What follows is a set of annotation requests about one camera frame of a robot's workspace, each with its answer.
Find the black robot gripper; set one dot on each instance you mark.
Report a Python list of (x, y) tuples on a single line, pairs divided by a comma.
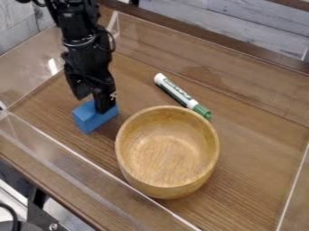
[(85, 65)]

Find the blue rectangular block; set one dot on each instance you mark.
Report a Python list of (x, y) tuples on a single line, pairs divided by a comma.
[(88, 119)]

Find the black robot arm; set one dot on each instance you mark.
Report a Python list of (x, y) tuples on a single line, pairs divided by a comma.
[(74, 17)]

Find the brown wooden bowl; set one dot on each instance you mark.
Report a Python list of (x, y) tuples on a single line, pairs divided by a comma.
[(167, 149)]

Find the green white marker pen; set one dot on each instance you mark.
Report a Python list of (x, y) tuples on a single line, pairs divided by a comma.
[(180, 96)]

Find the clear acrylic corner bracket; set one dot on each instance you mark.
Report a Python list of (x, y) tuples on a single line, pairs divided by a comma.
[(112, 27)]

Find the black metal table frame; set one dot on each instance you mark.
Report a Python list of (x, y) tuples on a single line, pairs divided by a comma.
[(37, 216)]

